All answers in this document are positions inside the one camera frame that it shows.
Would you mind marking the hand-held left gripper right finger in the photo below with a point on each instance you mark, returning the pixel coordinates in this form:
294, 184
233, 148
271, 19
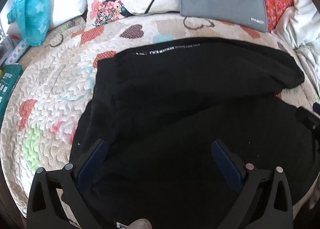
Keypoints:
226, 166

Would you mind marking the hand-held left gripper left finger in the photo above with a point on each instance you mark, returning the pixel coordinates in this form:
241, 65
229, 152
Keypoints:
92, 166

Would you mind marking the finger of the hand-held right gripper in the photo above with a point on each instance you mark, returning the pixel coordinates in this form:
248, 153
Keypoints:
307, 117

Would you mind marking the black pants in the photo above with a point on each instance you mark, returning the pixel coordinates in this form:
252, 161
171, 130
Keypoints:
175, 94

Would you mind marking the white crumpled blanket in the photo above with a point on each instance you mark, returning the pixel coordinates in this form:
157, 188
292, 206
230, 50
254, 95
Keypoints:
305, 24

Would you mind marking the heart print quilted bedspread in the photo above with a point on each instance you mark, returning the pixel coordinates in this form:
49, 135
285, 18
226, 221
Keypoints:
50, 81

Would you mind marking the green box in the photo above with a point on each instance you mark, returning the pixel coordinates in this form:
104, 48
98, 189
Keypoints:
10, 79

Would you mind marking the pastel patterned box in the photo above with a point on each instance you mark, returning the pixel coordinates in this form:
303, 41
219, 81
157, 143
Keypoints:
17, 54

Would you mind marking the grey laptop bag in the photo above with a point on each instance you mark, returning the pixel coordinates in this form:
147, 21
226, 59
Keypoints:
217, 1

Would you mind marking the teal star print blanket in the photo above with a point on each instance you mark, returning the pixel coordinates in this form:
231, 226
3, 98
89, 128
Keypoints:
32, 11

